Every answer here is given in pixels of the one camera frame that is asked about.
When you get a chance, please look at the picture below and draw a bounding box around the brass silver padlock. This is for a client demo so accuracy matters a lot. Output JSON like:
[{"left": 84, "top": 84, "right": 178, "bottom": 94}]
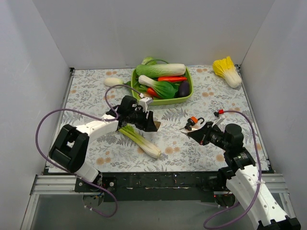
[{"left": 154, "top": 121, "right": 161, "bottom": 130}]

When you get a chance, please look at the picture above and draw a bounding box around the orange black padlock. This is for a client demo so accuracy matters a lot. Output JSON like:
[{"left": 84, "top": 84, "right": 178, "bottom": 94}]
[{"left": 188, "top": 116, "right": 204, "bottom": 126}]

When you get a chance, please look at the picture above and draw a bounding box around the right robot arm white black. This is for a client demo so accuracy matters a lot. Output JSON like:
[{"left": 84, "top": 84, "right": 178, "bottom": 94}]
[{"left": 187, "top": 122, "right": 301, "bottom": 230}]

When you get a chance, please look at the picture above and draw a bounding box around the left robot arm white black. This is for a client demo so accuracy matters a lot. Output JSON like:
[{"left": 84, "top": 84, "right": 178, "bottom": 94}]
[{"left": 48, "top": 95, "right": 161, "bottom": 192}]

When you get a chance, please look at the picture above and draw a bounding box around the celery stalk toy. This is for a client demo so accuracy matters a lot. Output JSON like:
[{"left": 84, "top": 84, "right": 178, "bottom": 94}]
[{"left": 119, "top": 125, "right": 161, "bottom": 159}]

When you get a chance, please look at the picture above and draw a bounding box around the green plastic basket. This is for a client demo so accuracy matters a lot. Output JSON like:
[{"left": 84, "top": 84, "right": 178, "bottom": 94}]
[{"left": 130, "top": 67, "right": 194, "bottom": 106}]

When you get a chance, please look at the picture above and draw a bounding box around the small red chili toy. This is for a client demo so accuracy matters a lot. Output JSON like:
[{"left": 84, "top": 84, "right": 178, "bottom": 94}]
[{"left": 146, "top": 87, "right": 159, "bottom": 98}]

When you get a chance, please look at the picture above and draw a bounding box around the bok choy toy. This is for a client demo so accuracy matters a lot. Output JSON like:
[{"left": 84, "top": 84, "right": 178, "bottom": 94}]
[{"left": 138, "top": 75, "right": 178, "bottom": 99}]

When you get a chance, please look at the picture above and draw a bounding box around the floral patterned table mat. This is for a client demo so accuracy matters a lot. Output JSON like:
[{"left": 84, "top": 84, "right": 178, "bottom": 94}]
[{"left": 61, "top": 66, "right": 269, "bottom": 172}]

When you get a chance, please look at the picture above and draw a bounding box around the purple eggplant toy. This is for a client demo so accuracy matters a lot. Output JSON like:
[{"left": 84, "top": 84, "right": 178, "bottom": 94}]
[{"left": 177, "top": 80, "right": 190, "bottom": 97}]

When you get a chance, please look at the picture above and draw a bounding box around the white radish toy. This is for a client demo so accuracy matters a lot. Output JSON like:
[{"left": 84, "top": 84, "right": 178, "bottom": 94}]
[{"left": 104, "top": 78, "right": 131, "bottom": 87}]

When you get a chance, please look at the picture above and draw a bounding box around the green napa cabbage toy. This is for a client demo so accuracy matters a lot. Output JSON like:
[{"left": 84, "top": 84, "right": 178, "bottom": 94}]
[{"left": 136, "top": 64, "right": 186, "bottom": 78}]

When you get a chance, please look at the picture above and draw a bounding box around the light green leaf toy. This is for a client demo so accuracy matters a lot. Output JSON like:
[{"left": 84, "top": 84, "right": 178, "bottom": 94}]
[{"left": 141, "top": 57, "right": 157, "bottom": 65}]

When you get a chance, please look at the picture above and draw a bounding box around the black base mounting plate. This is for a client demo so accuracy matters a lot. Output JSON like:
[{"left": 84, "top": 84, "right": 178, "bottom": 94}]
[{"left": 74, "top": 171, "right": 247, "bottom": 203}]

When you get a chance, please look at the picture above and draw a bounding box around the yellow white cabbage toy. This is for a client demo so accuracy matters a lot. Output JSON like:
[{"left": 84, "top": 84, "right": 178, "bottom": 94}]
[{"left": 213, "top": 56, "right": 242, "bottom": 89}]

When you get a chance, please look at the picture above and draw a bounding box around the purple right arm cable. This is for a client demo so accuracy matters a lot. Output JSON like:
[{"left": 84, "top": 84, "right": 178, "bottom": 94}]
[{"left": 203, "top": 109, "right": 262, "bottom": 230}]

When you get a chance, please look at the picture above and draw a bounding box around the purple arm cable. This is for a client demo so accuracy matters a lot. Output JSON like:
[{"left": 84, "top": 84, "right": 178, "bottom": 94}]
[
  {"left": 35, "top": 85, "right": 144, "bottom": 218},
  {"left": 203, "top": 109, "right": 262, "bottom": 230}
]

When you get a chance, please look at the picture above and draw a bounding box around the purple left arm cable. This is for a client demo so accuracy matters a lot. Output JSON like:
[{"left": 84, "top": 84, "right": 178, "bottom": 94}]
[{"left": 35, "top": 85, "right": 144, "bottom": 218}]

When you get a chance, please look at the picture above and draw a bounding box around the aluminium frame rail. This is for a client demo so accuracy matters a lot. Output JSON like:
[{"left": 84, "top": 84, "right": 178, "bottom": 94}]
[{"left": 31, "top": 173, "right": 289, "bottom": 194}]

